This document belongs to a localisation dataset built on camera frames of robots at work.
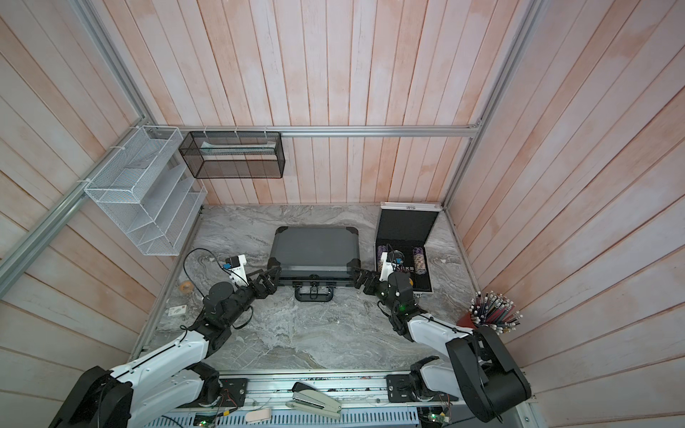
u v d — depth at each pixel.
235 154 1.07
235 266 0.71
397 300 0.67
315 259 0.88
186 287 0.95
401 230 0.99
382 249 1.01
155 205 0.78
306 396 0.71
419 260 0.98
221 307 0.62
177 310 0.88
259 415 0.69
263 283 0.73
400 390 0.72
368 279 0.77
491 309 0.74
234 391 0.73
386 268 0.78
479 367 0.43
